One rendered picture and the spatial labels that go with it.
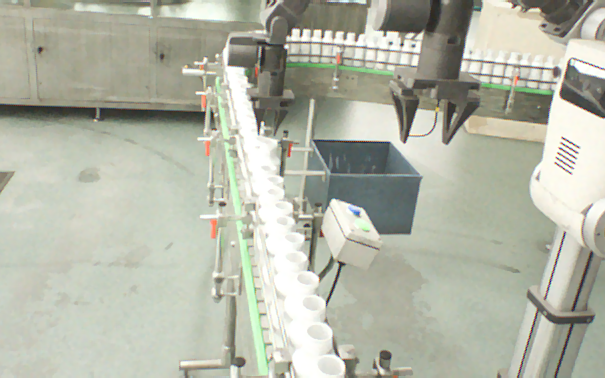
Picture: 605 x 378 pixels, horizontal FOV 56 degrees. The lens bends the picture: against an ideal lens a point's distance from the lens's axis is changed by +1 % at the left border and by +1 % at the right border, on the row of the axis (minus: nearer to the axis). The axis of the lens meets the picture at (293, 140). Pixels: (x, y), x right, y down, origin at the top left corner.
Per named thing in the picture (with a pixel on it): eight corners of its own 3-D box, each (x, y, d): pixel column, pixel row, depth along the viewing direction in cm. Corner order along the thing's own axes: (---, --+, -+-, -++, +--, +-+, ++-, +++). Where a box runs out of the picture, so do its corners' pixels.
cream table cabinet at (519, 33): (567, 127, 577) (601, 10, 535) (588, 149, 519) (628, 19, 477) (457, 113, 588) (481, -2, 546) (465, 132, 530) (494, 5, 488)
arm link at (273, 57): (290, 44, 116) (286, 39, 121) (257, 42, 114) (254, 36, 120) (286, 77, 118) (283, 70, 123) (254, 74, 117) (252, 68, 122)
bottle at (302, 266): (263, 332, 97) (271, 250, 91) (294, 325, 99) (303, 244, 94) (277, 356, 92) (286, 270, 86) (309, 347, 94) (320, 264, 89)
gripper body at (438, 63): (480, 96, 74) (493, 40, 72) (407, 92, 72) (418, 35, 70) (459, 83, 80) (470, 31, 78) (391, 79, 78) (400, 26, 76)
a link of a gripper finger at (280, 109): (250, 129, 128) (253, 90, 124) (281, 130, 129) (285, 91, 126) (253, 140, 121) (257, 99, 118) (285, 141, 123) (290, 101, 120)
